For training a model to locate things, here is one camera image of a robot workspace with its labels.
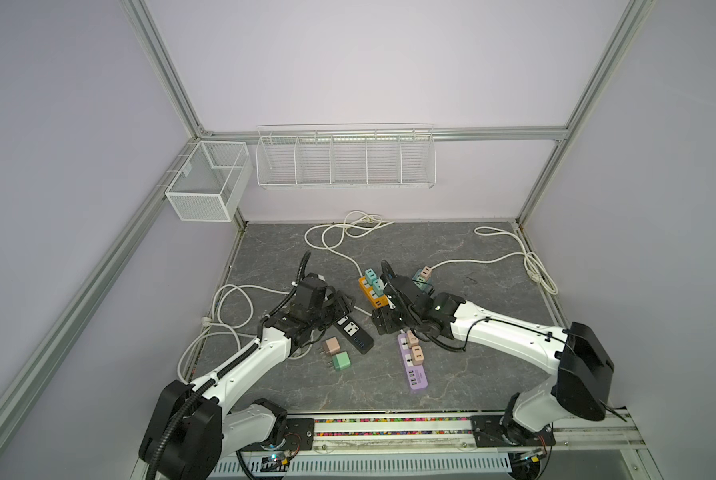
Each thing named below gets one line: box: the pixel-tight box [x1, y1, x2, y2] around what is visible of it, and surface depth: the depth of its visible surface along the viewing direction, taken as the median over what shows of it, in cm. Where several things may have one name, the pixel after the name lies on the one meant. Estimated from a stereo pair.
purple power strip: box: [398, 332, 428, 390], surface depth 82 cm
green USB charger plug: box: [333, 351, 351, 371], surface depth 86 cm
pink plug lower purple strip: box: [411, 345, 425, 366], surface depth 82 cm
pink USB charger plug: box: [323, 337, 340, 355], surface depth 88 cm
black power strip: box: [334, 315, 374, 355], surface depth 91 cm
